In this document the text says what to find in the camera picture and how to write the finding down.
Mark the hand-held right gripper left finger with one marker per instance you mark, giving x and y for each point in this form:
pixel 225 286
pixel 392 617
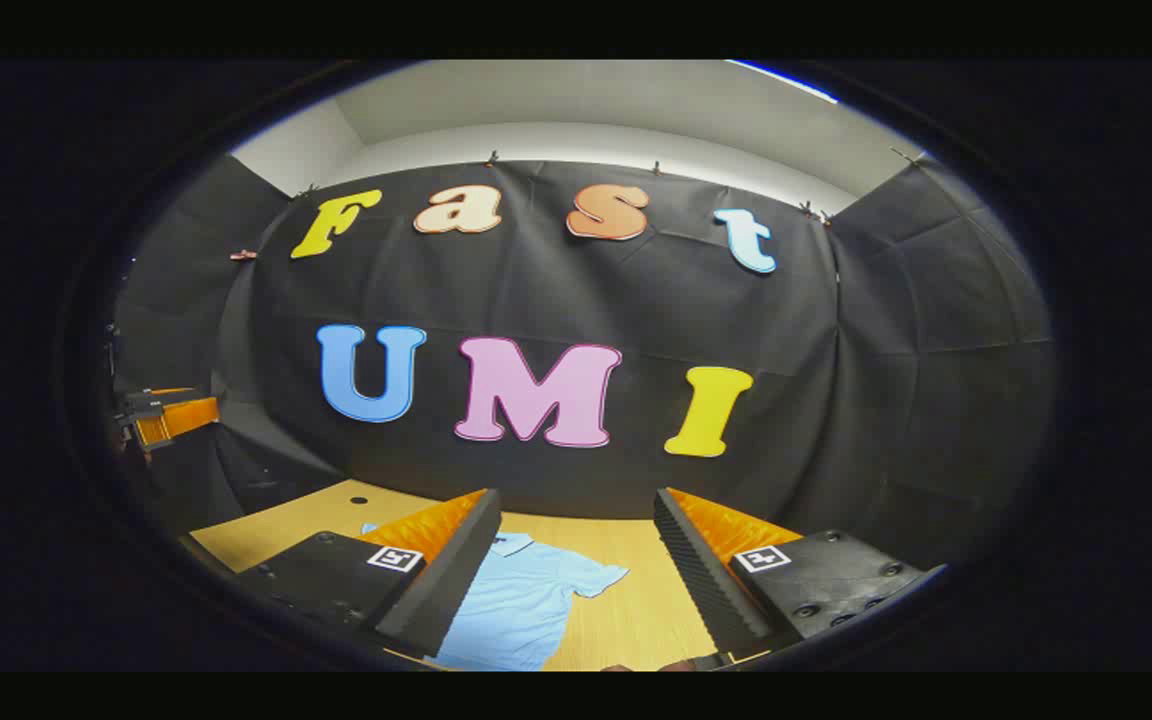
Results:
pixel 456 570

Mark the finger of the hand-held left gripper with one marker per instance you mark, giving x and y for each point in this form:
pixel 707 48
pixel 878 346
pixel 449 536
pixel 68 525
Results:
pixel 168 402
pixel 181 422

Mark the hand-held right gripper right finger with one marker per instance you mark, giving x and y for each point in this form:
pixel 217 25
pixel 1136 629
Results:
pixel 701 570

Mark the light blue T-shirt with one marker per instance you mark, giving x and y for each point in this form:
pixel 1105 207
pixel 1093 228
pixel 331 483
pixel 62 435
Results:
pixel 526 610

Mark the black backdrop cloth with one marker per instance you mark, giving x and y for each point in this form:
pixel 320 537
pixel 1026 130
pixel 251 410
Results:
pixel 576 290

